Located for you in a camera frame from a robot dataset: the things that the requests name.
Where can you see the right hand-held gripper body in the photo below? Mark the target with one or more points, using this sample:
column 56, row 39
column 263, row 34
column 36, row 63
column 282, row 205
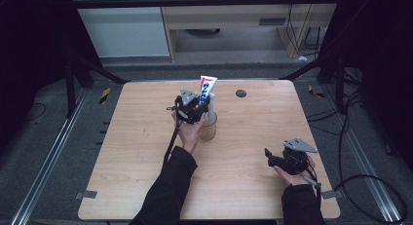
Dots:
column 293, row 161

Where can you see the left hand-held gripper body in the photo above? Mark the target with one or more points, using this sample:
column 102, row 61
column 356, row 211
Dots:
column 188, row 109

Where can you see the white toothpaste tube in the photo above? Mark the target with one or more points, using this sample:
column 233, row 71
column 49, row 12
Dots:
column 207, row 87

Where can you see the amber transparent cup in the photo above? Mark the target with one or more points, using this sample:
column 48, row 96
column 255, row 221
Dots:
column 207, row 132

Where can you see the person's right hand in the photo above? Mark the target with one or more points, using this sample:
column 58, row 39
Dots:
column 297, row 179

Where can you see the person's left hand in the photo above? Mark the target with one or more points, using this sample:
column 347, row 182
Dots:
column 190, row 134

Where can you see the grey table grommet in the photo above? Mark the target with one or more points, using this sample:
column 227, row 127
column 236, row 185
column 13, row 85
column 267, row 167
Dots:
column 241, row 93

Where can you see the yellow black striped tape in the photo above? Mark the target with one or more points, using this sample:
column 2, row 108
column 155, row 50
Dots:
column 315, row 92
column 105, row 95

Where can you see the light wooden desk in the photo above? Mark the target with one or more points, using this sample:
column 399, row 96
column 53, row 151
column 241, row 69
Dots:
column 233, row 18

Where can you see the black metal stand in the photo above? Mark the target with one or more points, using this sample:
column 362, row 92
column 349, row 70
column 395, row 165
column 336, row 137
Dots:
column 70, row 88
column 339, row 85

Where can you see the white cabinet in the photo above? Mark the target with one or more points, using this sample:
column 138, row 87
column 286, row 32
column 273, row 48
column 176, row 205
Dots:
column 123, row 33

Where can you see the small white round object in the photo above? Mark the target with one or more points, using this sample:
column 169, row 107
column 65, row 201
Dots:
column 302, row 58

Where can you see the dark curtain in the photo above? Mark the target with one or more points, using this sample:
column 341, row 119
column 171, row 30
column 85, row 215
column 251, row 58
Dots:
column 29, row 56
column 383, row 56

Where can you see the grey table edge bracket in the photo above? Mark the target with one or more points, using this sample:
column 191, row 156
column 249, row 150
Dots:
column 87, row 194
column 332, row 194

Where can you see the aluminium floor rail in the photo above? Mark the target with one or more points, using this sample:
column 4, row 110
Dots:
column 48, row 160
column 363, row 166

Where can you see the black horizontal frame bar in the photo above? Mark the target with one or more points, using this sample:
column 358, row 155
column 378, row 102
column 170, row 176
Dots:
column 195, row 2

